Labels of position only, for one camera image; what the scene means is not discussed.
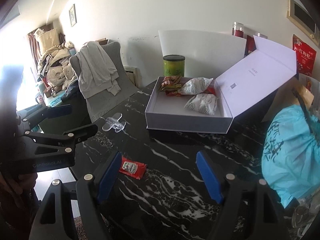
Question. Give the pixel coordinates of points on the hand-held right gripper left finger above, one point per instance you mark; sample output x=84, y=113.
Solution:
x=109, y=177

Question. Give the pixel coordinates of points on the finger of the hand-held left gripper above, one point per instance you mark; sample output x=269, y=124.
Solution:
x=57, y=111
x=77, y=133

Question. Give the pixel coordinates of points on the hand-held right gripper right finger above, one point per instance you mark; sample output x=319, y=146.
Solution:
x=208, y=177

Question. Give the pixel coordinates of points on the red ketchup packet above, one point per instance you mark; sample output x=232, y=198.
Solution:
x=132, y=167

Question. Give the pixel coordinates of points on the white patterned snack packet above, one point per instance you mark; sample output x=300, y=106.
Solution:
x=203, y=104
x=196, y=86

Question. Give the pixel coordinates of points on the white gift box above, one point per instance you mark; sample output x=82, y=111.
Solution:
x=170, y=115

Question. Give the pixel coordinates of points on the red brown snack packet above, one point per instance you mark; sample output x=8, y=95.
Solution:
x=165, y=83

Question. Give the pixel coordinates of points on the person's left forearm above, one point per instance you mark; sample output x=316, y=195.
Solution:
x=15, y=205

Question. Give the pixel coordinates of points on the person's left hand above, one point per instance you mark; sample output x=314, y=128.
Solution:
x=27, y=180

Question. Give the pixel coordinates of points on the teal box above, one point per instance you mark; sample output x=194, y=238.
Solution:
x=53, y=100

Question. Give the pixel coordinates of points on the clear acrylic stand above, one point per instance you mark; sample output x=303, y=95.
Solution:
x=114, y=123

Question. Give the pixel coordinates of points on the pile of clothes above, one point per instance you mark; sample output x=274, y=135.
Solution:
x=57, y=67

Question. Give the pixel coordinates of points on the grey hoodie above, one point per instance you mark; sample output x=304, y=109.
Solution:
x=96, y=70

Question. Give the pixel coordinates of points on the grey chair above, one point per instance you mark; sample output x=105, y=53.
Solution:
x=125, y=85

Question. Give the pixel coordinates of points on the curtain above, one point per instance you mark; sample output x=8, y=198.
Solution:
x=32, y=42

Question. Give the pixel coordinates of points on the cardboard box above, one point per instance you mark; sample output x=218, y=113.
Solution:
x=102, y=41

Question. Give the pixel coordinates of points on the blue plastic bag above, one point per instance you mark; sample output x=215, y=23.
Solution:
x=292, y=160

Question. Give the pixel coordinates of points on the red candy packet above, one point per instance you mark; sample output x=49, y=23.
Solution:
x=211, y=90
x=175, y=93

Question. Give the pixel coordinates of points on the clear glassware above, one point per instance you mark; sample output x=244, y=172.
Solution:
x=306, y=217

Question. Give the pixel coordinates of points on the green tea can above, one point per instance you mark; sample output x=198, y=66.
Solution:
x=173, y=66

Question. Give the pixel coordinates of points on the brown paper bag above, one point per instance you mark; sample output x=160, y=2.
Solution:
x=303, y=97

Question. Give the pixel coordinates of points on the red box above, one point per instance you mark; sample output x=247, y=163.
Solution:
x=250, y=45

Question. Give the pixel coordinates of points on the printed paper sheets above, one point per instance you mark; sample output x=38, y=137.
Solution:
x=311, y=82

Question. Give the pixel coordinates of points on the glass jar red contents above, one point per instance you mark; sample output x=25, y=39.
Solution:
x=238, y=30

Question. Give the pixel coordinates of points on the red printed pouch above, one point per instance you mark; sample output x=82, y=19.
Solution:
x=305, y=55

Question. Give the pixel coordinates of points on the small wall picture frame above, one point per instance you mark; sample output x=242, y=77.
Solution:
x=72, y=15

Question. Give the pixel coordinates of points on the wall intercom panel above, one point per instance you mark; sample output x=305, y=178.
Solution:
x=303, y=17

